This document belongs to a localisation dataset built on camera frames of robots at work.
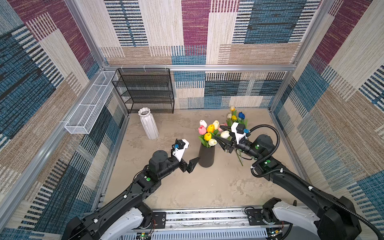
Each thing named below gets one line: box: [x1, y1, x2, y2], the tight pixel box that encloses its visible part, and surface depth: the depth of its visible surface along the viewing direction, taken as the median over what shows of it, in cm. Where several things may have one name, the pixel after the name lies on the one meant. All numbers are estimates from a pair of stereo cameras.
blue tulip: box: [238, 111, 246, 124], surface depth 114 cm
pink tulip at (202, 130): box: [198, 125, 207, 135], surface depth 70 cm
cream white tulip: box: [213, 120, 220, 130], surface depth 73 cm
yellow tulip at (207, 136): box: [204, 132, 212, 141], surface depth 69 cm
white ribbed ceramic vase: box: [138, 107, 160, 140], surface depth 93 cm
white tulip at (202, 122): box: [199, 119, 208, 128], surface depth 73 cm
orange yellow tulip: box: [207, 124, 215, 133], surface depth 71 cm
